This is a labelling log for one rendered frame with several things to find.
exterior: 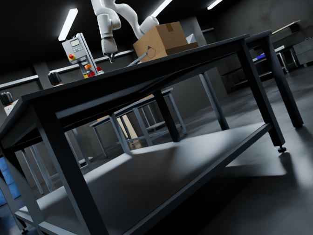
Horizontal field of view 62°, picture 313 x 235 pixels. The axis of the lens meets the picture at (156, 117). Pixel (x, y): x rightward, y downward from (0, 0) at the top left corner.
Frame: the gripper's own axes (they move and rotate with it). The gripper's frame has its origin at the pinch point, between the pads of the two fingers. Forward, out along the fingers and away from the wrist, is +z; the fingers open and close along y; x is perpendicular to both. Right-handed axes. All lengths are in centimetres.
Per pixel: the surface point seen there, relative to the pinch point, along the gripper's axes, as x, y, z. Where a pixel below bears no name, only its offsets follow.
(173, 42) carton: 25.9, -37.8, -3.5
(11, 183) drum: -403, 139, 179
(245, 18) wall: -488, -621, -100
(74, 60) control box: -60, 16, -10
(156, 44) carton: 22.5, -26.4, -3.6
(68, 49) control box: -62, 19, -20
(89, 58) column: -55, 4, -8
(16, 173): 1, 78, 60
